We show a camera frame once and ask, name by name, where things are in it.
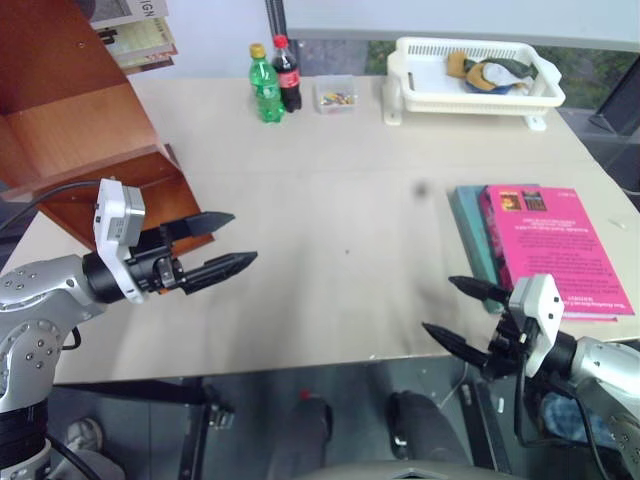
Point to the mustard yellow cloth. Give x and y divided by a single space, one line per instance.
457 67

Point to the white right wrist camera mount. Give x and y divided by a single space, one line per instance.
542 305

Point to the grey robot torso edge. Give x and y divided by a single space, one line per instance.
400 472

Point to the green plastic soda bottle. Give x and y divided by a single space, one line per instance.
265 85

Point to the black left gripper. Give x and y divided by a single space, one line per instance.
150 270

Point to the brown wooden bookshelf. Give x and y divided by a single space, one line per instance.
65 115

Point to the grey white shoe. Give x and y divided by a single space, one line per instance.
84 435

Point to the blue checked cloth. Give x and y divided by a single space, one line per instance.
562 412

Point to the black table frame bar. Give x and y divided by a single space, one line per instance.
150 392

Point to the clear box colourful pins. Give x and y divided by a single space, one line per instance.
335 95

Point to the small red cap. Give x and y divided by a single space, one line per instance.
304 395

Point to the dark grey box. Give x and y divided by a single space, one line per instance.
617 107

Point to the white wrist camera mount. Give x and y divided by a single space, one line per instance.
542 305
112 225

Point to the cola bottle red cap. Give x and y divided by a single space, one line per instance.
289 75

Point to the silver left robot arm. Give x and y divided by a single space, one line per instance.
35 320

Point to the white plastic basket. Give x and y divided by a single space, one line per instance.
425 95

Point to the pink book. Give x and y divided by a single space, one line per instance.
550 240

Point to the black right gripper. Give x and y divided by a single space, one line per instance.
505 350

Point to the teal book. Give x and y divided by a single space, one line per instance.
470 225

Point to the green white cloth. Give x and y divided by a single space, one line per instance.
500 72

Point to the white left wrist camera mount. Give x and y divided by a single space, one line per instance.
112 225

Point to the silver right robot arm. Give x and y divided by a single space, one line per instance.
600 365

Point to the black vertical post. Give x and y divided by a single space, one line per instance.
276 17

